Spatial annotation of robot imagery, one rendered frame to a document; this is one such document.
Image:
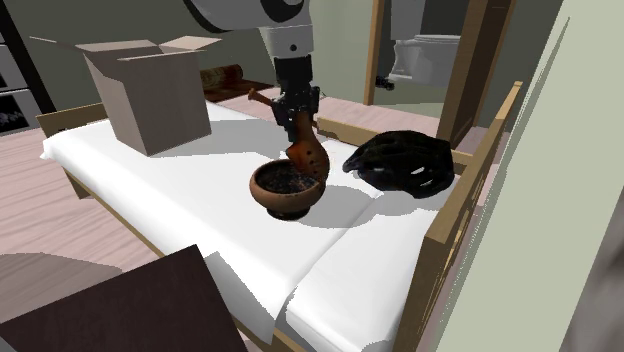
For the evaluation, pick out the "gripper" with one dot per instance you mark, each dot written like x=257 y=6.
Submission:
x=294 y=88

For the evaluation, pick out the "brown wooden slotted spoon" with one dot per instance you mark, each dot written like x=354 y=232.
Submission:
x=308 y=148

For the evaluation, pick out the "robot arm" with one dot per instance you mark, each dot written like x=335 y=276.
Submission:
x=273 y=19

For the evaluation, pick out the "rolled brown patterned rug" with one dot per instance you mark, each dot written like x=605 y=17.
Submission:
x=222 y=78

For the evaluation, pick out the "brown bowl with dark contents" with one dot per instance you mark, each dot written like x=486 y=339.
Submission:
x=285 y=187

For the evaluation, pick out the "black bicycle helmet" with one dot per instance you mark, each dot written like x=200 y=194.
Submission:
x=402 y=161

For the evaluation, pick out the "white toilet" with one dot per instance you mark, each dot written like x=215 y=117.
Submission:
x=426 y=56

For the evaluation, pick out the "wooden bed with white sheets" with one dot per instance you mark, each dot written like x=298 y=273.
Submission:
x=204 y=195

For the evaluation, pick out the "open cardboard box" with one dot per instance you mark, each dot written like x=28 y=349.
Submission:
x=151 y=97

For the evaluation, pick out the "wooden door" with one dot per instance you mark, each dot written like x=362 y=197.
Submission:
x=470 y=73

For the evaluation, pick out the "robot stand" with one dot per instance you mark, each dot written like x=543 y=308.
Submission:
x=131 y=312

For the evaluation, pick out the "dark oven cabinet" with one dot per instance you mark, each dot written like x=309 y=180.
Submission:
x=17 y=78

